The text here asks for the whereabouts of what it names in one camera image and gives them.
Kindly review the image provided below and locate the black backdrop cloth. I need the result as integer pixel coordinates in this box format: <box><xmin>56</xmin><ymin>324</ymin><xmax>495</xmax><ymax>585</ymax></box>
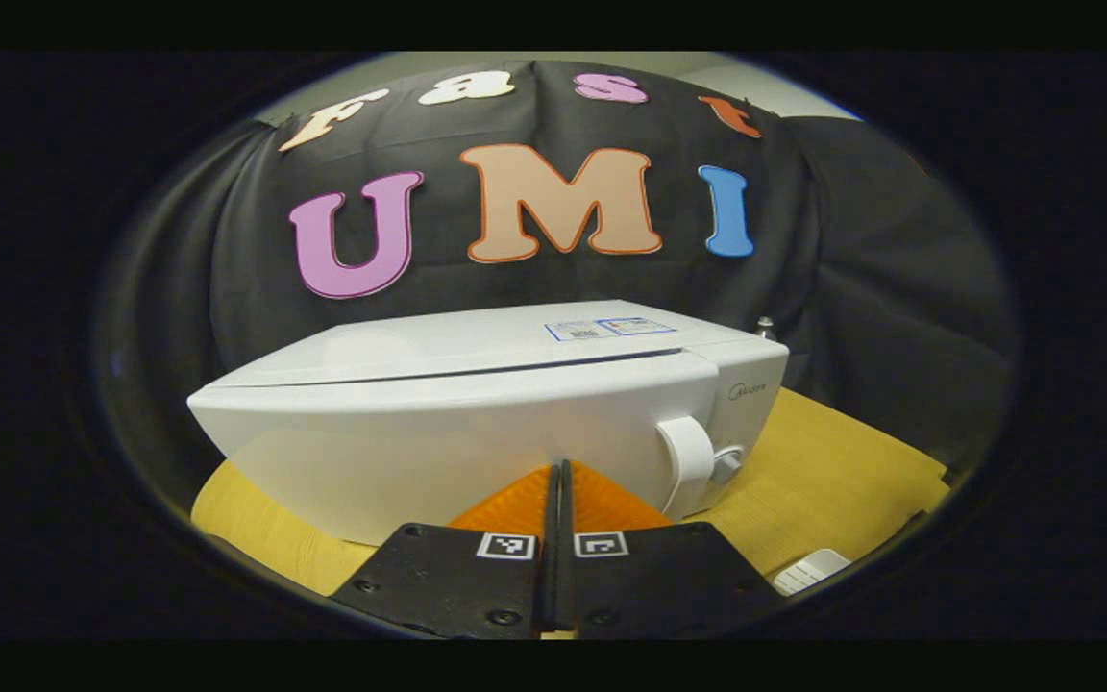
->
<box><xmin>97</xmin><ymin>60</ymin><xmax>1021</xmax><ymax>520</ymax></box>

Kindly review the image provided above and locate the white rectangular tray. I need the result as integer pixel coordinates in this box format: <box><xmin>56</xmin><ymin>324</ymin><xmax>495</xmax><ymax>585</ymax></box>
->
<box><xmin>773</xmin><ymin>548</ymin><xmax>852</xmax><ymax>597</ymax></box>

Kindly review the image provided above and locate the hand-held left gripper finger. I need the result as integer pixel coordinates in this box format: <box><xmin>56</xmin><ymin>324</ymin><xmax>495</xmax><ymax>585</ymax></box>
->
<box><xmin>331</xmin><ymin>461</ymin><xmax>559</xmax><ymax>640</ymax></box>
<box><xmin>558</xmin><ymin>459</ymin><xmax>785</xmax><ymax>640</ymax></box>

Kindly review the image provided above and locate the white microwave oven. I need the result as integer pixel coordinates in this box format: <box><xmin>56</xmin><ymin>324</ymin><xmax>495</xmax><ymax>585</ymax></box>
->
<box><xmin>186</xmin><ymin>300</ymin><xmax>791</xmax><ymax>547</ymax></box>

